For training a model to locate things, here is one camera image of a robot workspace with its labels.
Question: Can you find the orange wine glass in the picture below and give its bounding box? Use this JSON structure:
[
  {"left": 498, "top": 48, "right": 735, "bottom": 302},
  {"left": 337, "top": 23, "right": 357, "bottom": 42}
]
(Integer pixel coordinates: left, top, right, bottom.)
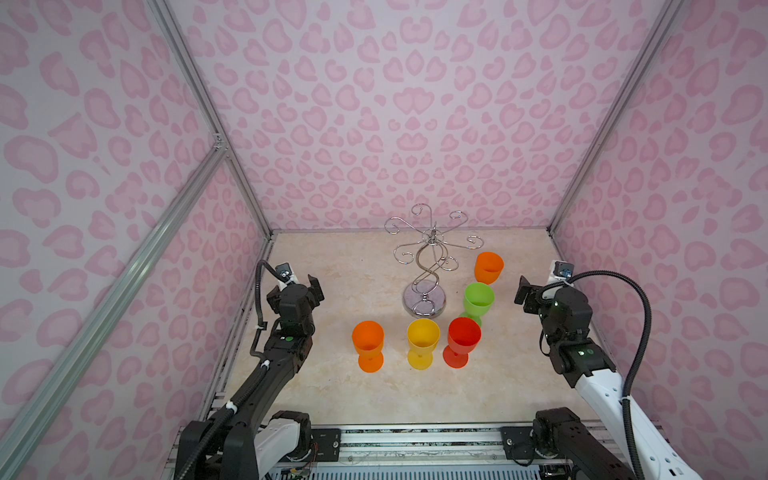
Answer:
[
  {"left": 352, "top": 321, "right": 385, "bottom": 373},
  {"left": 474, "top": 252, "right": 505, "bottom": 285}
]

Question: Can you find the green plastic wine glass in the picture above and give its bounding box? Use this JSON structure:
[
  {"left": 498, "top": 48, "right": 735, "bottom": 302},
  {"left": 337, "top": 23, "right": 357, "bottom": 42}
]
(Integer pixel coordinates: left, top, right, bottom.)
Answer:
[{"left": 463, "top": 282, "right": 495, "bottom": 327}]

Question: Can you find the red plastic wine glass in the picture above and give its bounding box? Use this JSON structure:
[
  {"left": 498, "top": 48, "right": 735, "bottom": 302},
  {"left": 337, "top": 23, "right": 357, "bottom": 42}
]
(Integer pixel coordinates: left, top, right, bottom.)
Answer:
[{"left": 443, "top": 317, "right": 482, "bottom": 369}]

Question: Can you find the yellow plastic wine glass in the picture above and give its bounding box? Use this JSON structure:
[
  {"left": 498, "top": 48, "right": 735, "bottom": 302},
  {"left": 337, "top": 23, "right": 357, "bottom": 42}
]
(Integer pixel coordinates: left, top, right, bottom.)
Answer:
[{"left": 407, "top": 319, "right": 441, "bottom": 370}]

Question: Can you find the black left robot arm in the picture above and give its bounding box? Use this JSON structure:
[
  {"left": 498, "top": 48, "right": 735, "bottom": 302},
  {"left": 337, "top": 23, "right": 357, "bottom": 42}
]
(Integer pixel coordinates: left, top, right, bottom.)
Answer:
[{"left": 174, "top": 276, "right": 324, "bottom": 479}]

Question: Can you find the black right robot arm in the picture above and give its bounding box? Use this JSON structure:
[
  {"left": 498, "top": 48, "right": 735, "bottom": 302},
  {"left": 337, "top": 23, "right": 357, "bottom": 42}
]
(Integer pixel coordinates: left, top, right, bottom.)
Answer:
[{"left": 514, "top": 270, "right": 699, "bottom": 479}]

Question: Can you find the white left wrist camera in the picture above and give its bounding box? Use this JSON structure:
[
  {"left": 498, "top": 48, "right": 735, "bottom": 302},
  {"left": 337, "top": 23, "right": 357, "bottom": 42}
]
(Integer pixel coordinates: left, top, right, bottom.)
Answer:
[{"left": 274, "top": 262, "right": 299, "bottom": 290}]

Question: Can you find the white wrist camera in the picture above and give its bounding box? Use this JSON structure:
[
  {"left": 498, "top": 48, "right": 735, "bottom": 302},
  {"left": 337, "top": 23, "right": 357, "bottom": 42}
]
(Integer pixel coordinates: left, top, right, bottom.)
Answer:
[
  {"left": 274, "top": 262, "right": 299, "bottom": 290},
  {"left": 548, "top": 260, "right": 575, "bottom": 284}
]

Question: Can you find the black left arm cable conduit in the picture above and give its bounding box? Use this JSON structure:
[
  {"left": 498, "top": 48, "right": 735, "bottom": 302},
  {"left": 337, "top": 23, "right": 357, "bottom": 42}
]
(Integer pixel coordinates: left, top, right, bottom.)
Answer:
[{"left": 173, "top": 259, "right": 286, "bottom": 480}]

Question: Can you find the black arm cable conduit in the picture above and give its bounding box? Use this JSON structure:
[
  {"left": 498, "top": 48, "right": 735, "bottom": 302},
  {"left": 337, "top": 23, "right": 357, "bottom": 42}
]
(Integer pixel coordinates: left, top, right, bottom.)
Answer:
[
  {"left": 539, "top": 269, "right": 653, "bottom": 480},
  {"left": 173, "top": 259, "right": 286, "bottom": 480}
]

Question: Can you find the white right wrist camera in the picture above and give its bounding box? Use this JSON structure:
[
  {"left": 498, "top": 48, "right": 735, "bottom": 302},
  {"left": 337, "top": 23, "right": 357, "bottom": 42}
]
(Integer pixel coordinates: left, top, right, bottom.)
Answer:
[{"left": 548, "top": 260, "right": 575, "bottom": 284}]

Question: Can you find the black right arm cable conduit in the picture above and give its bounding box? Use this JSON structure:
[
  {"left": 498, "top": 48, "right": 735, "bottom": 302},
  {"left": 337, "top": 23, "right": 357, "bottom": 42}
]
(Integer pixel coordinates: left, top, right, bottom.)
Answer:
[{"left": 539, "top": 269, "right": 653, "bottom": 480}]

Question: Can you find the chrome wire wine glass rack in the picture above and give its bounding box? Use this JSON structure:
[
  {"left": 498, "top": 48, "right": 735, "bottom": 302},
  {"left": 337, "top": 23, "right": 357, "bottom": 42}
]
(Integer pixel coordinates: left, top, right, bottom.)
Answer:
[{"left": 384, "top": 203, "right": 484, "bottom": 319}]

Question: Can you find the aluminium frame strut left diagonal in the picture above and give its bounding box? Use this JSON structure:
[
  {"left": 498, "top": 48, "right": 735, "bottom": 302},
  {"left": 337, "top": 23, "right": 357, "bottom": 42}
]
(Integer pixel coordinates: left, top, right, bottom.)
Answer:
[{"left": 1, "top": 144, "right": 229, "bottom": 479}]

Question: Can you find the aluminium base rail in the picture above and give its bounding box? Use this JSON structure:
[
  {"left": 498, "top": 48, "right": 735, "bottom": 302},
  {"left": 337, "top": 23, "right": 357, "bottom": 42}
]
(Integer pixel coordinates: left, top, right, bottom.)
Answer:
[{"left": 161, "top": 419, "right": 688, "bottom": 480}]

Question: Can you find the aluminium frame post back left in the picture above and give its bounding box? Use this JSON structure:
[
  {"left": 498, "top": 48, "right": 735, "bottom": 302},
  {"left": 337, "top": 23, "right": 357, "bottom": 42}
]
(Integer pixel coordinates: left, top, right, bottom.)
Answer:
[{"left": 146, "top": 0, "right": 273, "bottom": 239}]

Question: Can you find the aluminium frame post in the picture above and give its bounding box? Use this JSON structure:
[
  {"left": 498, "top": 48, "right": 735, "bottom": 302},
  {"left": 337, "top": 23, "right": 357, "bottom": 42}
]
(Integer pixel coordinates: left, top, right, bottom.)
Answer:
[
  {"left": 547, "top": 0, "right": 688, "bottom": 238},
  {"left": 146, "top": 0, "right": 273, "bottom": 239}
]

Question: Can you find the aluminium frame post back right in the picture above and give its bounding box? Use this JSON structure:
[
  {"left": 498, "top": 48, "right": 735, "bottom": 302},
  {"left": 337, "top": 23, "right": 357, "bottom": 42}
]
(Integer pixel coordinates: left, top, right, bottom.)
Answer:
[{"left": 547, "top": 0, "right": 688, "bottom": 238}]

